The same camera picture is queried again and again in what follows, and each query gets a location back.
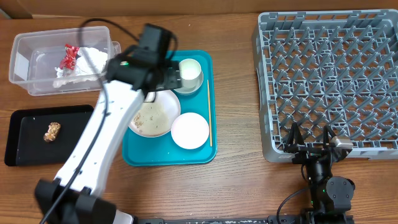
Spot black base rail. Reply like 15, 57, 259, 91
134, 215, 355, 224

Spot small white bowl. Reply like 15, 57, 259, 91
171, 113, 210, 150

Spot grey saucer bowl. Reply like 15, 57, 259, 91
174, 72, 204, 95

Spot brown food scrap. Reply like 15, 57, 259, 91
44, 122, 61, 142

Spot white cup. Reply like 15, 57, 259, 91
179, 58, 201, 89

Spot wooden chopstick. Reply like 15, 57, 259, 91
207, 80, 213, 147

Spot large white plate with crumbs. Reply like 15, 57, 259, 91
129, 90, 181, 138

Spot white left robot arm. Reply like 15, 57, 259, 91
35, 24, 182, 223

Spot grey dishwasher rack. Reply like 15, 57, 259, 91
252, 9, 397, 162

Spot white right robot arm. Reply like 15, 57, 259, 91
275, 123, 355, 224

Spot black tray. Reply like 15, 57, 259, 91
4, 105, 93, 166

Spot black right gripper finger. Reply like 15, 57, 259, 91
323, 125, 336, 147
286, 123, 304, 146

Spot white napkin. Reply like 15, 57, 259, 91
53, 47, 108, 88

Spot teal plastic tray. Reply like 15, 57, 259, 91
122, 50, 217, 167

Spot clear plastic bin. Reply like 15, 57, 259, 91
8, 26, 123, 96

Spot red snack wrapper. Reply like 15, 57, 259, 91
59, 44, 80, 70

